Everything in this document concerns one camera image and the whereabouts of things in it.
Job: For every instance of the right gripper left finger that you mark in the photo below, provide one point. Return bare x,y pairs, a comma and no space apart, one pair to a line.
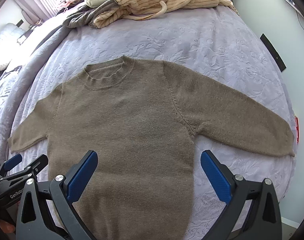
46,208

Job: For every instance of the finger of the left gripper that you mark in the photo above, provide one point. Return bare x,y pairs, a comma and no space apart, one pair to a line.
12,162
39,162

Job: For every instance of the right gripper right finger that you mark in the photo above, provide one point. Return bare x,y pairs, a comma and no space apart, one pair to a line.
263,220

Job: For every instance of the brown knit sweater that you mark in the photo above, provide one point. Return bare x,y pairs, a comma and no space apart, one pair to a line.
143,118

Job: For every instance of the red tag on bed edge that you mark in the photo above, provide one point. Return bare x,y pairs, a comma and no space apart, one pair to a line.
297,129

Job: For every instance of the white pillow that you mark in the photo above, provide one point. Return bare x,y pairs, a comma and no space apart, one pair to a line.
9,35

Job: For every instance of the dark grey garment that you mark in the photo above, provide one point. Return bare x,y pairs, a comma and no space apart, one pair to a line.
86,15

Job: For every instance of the lavender embossed bedspread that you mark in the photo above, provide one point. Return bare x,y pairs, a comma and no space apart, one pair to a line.
214,42

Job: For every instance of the cream striped garment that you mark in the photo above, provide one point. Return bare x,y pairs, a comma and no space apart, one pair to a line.
140,10

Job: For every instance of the black wall bracket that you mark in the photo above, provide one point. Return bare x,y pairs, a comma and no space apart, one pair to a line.
281,65

